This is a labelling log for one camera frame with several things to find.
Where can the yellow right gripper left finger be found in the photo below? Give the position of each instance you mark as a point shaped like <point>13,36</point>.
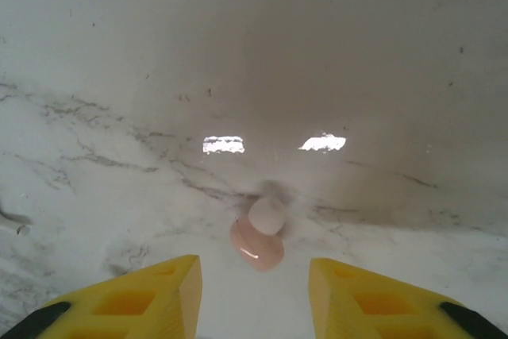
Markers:
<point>131,303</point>

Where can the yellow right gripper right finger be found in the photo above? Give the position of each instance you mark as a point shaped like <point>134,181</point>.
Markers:
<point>381,307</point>

